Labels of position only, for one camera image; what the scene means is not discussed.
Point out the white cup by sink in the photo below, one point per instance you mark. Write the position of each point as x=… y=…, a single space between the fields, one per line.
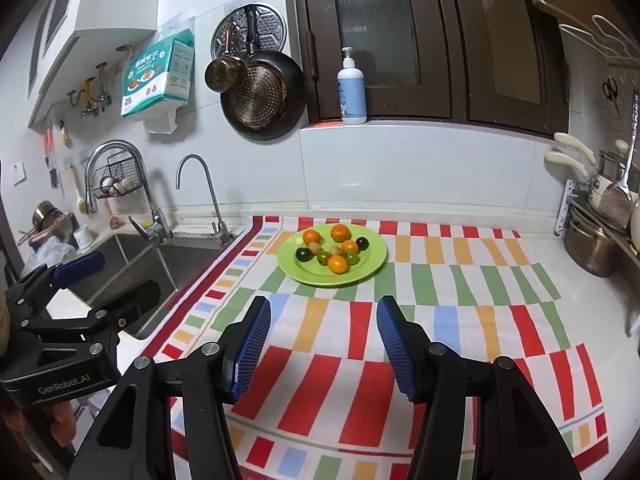
x=83 y=237

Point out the stainless steel sink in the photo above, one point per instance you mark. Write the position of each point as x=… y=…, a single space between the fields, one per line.
x=130 y=261

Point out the blue white soap bottle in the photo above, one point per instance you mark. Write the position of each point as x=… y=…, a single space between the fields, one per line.
x=351 y=91

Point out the large orange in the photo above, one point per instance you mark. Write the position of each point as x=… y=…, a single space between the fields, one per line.
x=340 y=233
x=311 y=236

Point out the large orange back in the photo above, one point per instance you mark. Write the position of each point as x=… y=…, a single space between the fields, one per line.
x=311 y=236

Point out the teal tissue box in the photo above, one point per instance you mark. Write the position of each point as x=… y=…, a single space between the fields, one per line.
x=160 y=75

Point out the white handled pot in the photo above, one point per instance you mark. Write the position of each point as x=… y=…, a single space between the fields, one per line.
x=598 y=170

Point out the black wire basket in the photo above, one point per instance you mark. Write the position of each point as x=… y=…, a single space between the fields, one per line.
x=118 y=177

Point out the black frying pan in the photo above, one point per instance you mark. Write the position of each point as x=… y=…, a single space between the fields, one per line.
x=271 y=99

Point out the black scissors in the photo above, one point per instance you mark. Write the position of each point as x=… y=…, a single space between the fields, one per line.
x=610 y=92

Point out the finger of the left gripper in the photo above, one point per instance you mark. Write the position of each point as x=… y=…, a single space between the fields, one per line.
x=130 y=302
x=29 y=296

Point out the small brass saucepan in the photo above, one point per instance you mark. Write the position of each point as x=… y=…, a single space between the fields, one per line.
x=227 y=71

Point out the steel pot lower shelf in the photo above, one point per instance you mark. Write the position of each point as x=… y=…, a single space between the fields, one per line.
x=589 y=246

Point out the small chrome faucet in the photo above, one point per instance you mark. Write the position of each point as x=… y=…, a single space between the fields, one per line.
x=205 y=194

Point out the colourful striped table mat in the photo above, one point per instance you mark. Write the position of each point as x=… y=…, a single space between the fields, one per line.
x=338 y=392

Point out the dark plum front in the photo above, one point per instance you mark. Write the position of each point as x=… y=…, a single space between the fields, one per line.
x=304 y=254

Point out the green plate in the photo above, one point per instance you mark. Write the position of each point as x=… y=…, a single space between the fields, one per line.
x=314 y=274

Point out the metal steamer tray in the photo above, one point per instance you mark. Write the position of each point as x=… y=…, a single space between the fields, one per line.
x=252 y=27

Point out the clear plastic bag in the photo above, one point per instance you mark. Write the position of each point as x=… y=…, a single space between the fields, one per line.
x=50 y=253

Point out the green tomato front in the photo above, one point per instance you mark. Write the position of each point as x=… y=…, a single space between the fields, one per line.
x=323 y=258

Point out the dark plum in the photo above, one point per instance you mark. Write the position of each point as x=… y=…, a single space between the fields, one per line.
x=304 y=254
x=362 y=243

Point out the green tomato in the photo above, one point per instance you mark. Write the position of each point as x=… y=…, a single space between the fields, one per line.
x=323 y=258
x=352 y=258

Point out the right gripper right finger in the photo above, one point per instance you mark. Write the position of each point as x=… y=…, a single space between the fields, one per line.
x=516 y=438

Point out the large chrome faucet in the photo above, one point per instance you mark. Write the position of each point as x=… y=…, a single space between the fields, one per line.
x=158 y=229

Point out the metal spatula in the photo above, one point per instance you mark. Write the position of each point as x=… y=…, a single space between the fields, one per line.
x=617 y=203

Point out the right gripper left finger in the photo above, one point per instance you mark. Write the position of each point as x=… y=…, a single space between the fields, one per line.
x=131 y=438

